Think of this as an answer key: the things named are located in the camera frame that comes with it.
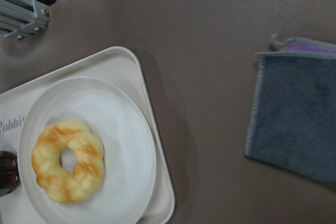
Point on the white round plate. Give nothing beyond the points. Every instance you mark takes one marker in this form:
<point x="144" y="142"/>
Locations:
<point x="129" y="151"/>

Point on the glazed donut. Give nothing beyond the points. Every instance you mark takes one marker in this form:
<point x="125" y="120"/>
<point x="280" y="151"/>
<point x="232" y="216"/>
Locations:
<point x="68" y="160"/>

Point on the cream rabbit tray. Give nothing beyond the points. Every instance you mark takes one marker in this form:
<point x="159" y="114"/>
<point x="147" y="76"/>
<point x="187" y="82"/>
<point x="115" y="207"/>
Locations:
<point x="117" y="66"/>

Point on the tea bottle on tray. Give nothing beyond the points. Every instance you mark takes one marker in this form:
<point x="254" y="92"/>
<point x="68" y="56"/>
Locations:
<point x="9" y="173"/>

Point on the grey folded cloth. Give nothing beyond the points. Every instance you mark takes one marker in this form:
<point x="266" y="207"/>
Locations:
<point x="292" y="122"/>

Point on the aluminium frame post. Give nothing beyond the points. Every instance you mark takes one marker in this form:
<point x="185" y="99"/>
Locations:
<point x="23" y="18"/>

